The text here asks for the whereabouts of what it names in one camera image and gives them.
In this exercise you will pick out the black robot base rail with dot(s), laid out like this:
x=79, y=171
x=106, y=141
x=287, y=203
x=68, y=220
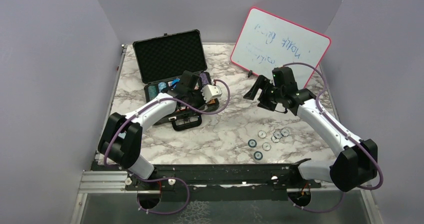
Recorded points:
x=217, y=182

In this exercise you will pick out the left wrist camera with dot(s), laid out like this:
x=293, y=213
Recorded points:
x=210, y=92

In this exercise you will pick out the purple chip stack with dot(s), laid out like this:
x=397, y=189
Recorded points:
x=204, y=79

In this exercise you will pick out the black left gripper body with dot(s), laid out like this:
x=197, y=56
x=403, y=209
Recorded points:
x=195, y=99

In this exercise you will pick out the light blue chip stack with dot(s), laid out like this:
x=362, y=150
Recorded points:
x=161, y=86

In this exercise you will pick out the green blue chip stack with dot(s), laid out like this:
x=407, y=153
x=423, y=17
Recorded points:
x=152, y=91

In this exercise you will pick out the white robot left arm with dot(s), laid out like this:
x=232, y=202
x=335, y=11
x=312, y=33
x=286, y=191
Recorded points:
x=121, y=138

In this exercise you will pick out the black poker set case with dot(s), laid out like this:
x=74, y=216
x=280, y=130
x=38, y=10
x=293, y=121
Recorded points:
x=164, y=59

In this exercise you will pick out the blue small blind button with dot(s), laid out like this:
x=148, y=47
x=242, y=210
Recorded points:
x=172, y=83

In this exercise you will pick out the green blue poker chip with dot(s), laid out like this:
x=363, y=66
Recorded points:
x=258, y=155
x=252, y=143

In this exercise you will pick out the pink framed whiteboard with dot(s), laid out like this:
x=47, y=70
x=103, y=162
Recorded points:
x=267, y=41

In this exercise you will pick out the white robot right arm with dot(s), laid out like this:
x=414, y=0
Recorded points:
x=356, y=163

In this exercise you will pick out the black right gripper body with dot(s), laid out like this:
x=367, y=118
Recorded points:
x=271, y=98

